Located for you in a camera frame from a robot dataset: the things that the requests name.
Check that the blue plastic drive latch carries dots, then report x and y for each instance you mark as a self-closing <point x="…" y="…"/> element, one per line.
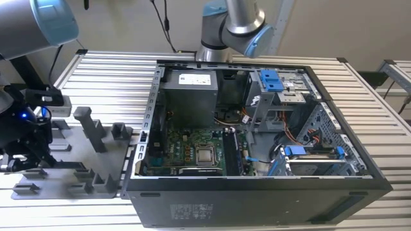
<point x="270" y="75"/>

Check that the black box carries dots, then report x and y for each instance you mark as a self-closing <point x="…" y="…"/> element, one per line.
<point x="373" y="79"/>

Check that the black case fan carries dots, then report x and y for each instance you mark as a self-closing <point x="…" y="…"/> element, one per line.
<point x="159" y="118"/>

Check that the black open PC case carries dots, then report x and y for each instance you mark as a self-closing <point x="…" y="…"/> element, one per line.
<point x="225" y="204"/>

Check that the silver CPU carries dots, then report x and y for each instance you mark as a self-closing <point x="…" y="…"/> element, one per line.
<point x="206" y="157"/>

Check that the short black antenna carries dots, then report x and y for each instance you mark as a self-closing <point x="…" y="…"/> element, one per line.
<point x="86" y="4"/>

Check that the hard disk in blue carrier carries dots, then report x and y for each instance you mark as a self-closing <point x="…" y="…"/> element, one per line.
<point x="295" y="151"/>

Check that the grey power supply unit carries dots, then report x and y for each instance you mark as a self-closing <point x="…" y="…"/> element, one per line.
<point x="190" y="103"/>

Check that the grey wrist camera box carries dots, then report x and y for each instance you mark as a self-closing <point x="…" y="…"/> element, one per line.
<point x="59" y="109"/>

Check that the black desk frame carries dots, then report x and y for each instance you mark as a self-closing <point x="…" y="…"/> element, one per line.
<point x="27" y="72"/>

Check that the aluminium side table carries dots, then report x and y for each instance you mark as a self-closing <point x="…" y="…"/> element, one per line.
<point x="395" y="69"/>

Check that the grey parts rack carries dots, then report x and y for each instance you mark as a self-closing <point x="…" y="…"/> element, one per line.
<point x="96" y="166"/>

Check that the black RAM slot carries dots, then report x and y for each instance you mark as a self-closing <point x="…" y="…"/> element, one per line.
<point x="233" y="154"/>
<point x="229" y="154"/>

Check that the orange square inductor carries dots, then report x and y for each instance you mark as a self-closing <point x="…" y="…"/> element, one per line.
<point x="189" y="159"/>

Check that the grey metal drive cage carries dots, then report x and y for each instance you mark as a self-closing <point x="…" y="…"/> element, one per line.
<point x="266" y="113"/>

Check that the green motherboard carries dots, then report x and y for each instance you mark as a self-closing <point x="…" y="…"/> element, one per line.
<point x="209" y="138"/>

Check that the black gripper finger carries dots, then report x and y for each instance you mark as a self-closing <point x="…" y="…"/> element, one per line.
<point x="46" y="156"/>
<point x="19" y="164"/>

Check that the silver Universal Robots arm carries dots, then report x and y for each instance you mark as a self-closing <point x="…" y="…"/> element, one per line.
<point x="19" y="26"/>

